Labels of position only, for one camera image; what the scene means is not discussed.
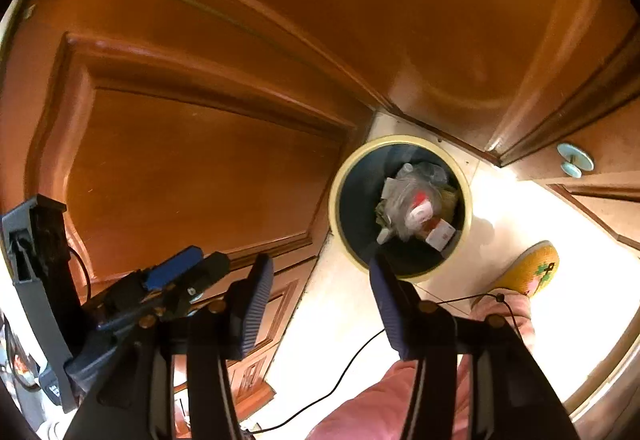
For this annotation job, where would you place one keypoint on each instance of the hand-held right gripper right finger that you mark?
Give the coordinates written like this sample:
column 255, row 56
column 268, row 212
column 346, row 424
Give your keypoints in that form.
column 392, row 310

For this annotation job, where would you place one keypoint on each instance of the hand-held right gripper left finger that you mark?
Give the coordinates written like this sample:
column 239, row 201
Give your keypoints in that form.
column 255, row 310

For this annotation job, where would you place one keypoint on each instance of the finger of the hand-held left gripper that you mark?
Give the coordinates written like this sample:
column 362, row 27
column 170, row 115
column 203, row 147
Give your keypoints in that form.
column 175, row 265
column 210, row 270

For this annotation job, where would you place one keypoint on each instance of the pink white carton box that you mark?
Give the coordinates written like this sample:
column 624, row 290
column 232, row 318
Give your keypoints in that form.
column 441, row 235

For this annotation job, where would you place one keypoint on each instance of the crushed clear plastic bottle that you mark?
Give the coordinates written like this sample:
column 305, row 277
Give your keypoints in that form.
column 407, row 197

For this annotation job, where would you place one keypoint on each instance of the round trash bin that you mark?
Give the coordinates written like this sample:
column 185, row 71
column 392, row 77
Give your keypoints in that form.
column 360, row 200

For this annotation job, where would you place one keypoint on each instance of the yellow snack packet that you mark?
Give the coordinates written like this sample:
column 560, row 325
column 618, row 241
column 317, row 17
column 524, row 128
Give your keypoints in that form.
column 449, row 200

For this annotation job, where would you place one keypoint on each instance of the person's leg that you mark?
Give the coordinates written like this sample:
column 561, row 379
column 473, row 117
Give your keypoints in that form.
column 360, row 415

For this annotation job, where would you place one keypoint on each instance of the panelled wooden door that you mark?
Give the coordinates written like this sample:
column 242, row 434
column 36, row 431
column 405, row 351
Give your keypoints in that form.
column 200, row 145

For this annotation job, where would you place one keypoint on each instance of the yellow slipper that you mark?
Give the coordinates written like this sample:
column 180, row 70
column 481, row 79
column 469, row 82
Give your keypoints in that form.
column 530, row 270

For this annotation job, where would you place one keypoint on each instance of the round door stopper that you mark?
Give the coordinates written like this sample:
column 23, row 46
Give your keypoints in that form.
column 575, row 160

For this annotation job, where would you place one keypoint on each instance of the plain wooden door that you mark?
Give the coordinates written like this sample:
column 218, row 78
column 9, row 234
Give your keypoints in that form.
column 450, row 20

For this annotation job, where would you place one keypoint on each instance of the wooden door frame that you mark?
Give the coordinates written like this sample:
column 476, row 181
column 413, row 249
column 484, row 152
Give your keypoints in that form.
column 615, row 145

